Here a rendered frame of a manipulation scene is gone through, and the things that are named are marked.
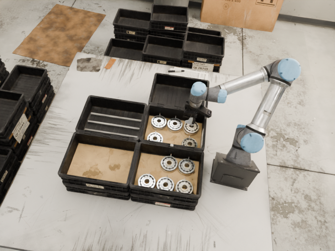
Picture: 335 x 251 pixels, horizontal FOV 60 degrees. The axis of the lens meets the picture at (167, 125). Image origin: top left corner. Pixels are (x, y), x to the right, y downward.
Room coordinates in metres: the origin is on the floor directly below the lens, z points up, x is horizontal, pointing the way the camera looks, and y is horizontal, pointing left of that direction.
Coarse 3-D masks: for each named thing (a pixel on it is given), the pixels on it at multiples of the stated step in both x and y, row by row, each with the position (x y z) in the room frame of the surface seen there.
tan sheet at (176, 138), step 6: (150, 120) 1.18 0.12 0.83; (150, 126) 1.12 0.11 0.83; (150, 132) 1.07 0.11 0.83; (162, 132) 1.09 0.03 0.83; (168, 132) 1.09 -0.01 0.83; (180, 132) 1.10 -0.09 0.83; (198, 132) 1.12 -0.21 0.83; (144, 138) 1.02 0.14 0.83; (168, 138) 1.04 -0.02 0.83; (174, 138) 1.05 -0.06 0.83; (180, 138) 1.06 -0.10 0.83; (198, 138) 1.07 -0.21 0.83; (180, 144) 1.01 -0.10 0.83; (198, 144) 1.02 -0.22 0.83
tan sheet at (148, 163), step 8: (144, 160) 0.86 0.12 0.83; (152, 160) 0.87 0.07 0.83; (160, 160) 0.88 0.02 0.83; (144, 168) 0.81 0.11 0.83; (152, 168) 0.81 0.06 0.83; (160, 168) 0.82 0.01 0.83; (136, 176) 0.75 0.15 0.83; (160, 176) 0.77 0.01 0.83; (168, 176) 0.77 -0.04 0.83; (176, 176) 0.78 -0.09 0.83; (184, 176) 0.79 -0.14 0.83; (192, 176) 0.79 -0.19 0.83; (136, 184) 0.70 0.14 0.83; (192, 184) 0.74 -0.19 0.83; (192, 192) 0.69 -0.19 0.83
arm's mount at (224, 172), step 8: (216, 152) 0.99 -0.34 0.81; (216, 160) 0.91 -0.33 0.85; (224, 160) 0.88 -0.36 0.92; (216, 168) 0.84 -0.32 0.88; (224, 168) 0.83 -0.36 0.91; (232, 168) 0.82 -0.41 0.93; (240, 168) 0.82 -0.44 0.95; (248, 168) 0.82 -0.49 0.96; (256, 168) 0.84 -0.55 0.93; (216, 176) 0.83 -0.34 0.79; (224, 176) 0.82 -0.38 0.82; (232, 176) 0.82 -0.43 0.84; (240, 176) 0.82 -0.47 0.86; (248, 176) 0.81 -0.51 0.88; (224, 184) 0.82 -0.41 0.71; (232, 184) 0.81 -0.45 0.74; (240, 184) 0.81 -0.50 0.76; (248, 184) 0.81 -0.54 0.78
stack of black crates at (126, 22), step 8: (120, 8) 2.95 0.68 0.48; (120, 16) 2.94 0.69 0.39; (128, 16) 2.94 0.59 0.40; (136, 16) 2.93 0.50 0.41; (144, 16) 2.93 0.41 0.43; (120, 24) 2.66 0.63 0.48; (128, 24) 2.82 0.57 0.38; (136, 24) 2.83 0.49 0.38; (144, 24) 2.85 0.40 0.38; (120, 32) 2.66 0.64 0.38; (128, 32) 2.66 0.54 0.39; (136, 32) 2.66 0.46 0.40; (144, 32) 2.65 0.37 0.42; (136, 40) 2.65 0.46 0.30; (144, 40) 2.65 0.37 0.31
